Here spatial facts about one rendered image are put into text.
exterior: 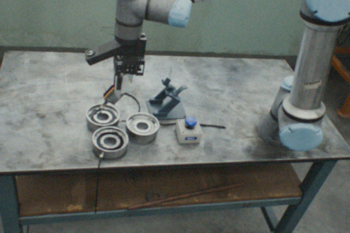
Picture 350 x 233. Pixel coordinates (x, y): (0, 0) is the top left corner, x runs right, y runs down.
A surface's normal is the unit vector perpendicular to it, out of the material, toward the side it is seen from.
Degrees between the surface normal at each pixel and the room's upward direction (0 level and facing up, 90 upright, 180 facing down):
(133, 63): 90
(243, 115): 0
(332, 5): 83
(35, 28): 90
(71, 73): 0
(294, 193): 0
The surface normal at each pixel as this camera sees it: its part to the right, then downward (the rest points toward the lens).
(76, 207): 0.16, -0.78
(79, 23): 0.19, 0.63
